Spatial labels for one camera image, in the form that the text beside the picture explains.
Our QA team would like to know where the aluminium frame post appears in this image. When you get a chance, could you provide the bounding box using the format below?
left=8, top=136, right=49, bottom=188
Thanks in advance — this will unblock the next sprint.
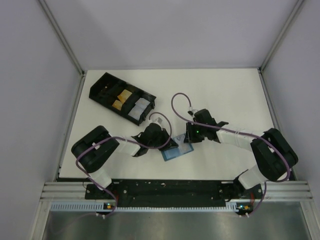
left=37, top=0, right=86, bottom=76
left=258, top=0, right=305, bottom=72

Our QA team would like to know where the right aluminium frame post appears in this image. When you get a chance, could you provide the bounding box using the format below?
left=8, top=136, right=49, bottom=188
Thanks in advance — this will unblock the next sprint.
left=258, top=0, right=305, bottom=72

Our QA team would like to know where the purple cable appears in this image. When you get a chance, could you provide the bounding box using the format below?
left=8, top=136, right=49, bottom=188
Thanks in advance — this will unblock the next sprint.
left=171, top=92, right=292, bottom=218
left=75, top=112, right=173, bottom=218

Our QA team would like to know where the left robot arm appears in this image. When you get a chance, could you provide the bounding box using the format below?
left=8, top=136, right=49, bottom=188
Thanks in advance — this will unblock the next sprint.
left=71, top=122, right=179, bottom=190

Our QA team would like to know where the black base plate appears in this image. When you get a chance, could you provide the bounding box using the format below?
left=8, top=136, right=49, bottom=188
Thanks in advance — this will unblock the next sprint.
left=85, top=179, right=263, bottom=208

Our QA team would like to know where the white card in tray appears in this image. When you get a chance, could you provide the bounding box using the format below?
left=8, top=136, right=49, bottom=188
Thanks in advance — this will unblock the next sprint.
left=128, top=105, right=144, bottom=121

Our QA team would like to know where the white credit card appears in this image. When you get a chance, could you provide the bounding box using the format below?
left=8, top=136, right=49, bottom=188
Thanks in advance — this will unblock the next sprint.
left=135, top=97, right=150, bottom=110

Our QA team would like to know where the upper gold card in tray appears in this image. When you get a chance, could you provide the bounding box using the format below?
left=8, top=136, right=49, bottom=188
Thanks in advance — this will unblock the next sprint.
left=117, top=89, right=132, bottom=103

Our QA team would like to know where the left aluminium frame post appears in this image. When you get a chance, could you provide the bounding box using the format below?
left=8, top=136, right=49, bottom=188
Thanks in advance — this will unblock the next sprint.
left=37, top=0, right=86, bottom=76

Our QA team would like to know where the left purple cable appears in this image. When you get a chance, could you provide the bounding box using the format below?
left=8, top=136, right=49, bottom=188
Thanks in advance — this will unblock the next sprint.
left=75, top=112, right=173, bottom=218

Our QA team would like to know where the black organizer tray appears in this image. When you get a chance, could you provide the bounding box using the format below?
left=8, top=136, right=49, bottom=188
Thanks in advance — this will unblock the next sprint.
left=89, top=72, right=156, bottom=126

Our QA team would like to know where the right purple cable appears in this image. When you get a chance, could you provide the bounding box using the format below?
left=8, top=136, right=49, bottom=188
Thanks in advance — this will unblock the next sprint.
left=171, top=92, right=292, bottom=218

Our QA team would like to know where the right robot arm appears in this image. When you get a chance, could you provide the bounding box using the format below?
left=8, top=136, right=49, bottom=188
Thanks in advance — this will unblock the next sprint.
left=184, top=107, right=299, bottom=190

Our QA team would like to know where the aluminium front rail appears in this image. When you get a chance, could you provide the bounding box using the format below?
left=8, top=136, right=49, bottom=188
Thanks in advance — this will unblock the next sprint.
left=40, top=181, right=313, bottom=202

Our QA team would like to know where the grey slotted cable duct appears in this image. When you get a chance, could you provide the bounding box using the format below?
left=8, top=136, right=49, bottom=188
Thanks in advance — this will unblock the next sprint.
left=49, top=201, right=238, bottom=213

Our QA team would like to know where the blue card holder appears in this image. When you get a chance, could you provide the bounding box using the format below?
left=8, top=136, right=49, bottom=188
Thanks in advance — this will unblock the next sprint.
left=161, top=141, right=194, bottom=162

